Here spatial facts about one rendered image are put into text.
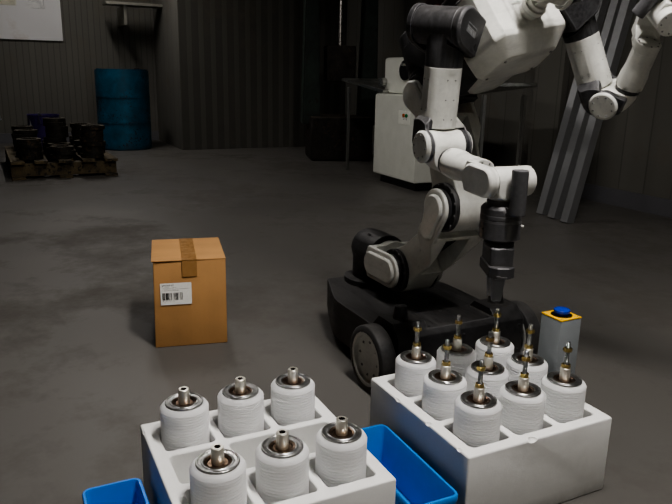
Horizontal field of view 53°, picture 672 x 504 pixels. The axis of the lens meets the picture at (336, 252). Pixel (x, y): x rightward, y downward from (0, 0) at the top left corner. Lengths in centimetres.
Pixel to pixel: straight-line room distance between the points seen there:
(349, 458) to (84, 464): 72
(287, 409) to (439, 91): 81
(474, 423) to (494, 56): 87
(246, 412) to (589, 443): 74
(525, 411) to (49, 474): 107
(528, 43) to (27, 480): 155
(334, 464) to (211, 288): 114
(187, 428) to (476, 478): 58
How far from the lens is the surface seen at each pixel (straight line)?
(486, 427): 143
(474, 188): 146
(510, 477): 149
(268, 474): 123
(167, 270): 226
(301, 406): 146
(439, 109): 164
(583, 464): 163
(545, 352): 183
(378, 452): 162
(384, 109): 576
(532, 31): 177
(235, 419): 142
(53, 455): 181
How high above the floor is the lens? 89
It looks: 15 degrees down
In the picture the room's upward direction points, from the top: 1 degrees clockwise
